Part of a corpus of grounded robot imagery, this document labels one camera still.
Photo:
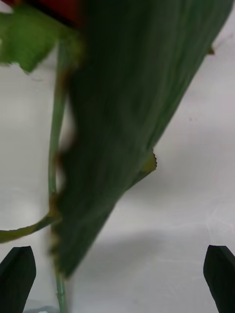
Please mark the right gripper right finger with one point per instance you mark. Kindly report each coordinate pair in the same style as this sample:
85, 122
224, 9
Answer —
221, 276

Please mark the red rose with green stem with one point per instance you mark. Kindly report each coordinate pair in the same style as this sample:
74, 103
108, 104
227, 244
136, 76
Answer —
122, 97

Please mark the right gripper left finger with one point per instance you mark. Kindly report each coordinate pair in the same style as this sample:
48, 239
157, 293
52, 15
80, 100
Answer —
17, 276

